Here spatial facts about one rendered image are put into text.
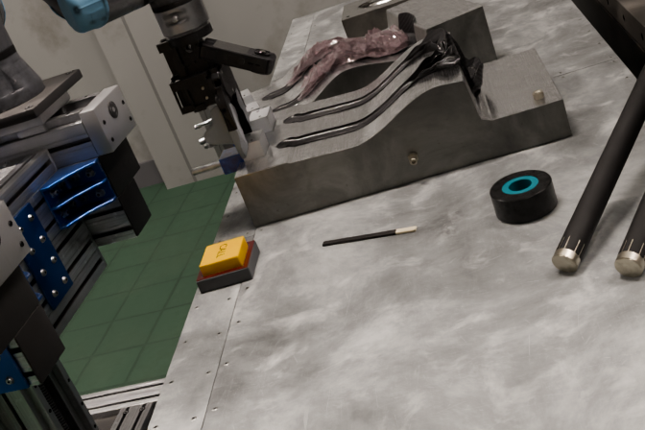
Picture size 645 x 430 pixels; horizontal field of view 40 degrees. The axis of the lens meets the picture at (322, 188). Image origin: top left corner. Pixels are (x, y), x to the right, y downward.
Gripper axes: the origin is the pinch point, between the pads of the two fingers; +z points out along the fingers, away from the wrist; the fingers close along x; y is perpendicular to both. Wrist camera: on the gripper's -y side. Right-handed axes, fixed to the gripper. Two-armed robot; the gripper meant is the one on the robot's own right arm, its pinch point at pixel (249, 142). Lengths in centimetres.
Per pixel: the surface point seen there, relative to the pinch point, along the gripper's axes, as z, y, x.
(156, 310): 91, 89, -125
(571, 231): 7, -42, 41
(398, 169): 8.3, -22.3, 8.3
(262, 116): -0.7, -1.5, -8.7
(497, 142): 8.7, -37.4, 8.3
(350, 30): 7, -12, -78
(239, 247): 7.3, 1.2, 21.2
